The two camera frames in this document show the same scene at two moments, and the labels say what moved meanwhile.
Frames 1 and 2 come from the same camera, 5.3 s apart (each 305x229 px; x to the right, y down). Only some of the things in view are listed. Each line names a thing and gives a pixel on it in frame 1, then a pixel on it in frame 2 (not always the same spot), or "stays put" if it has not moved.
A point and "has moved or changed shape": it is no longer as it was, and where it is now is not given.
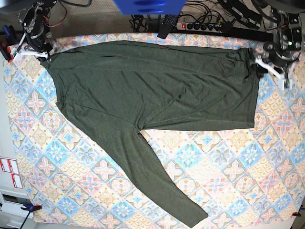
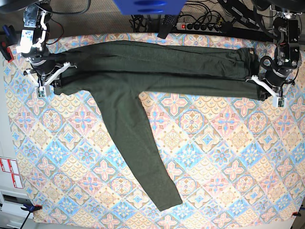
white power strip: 198,27 stays put
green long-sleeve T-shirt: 123,88 has moved or changed shape
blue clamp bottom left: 31,208 stays put
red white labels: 10,166 stays put
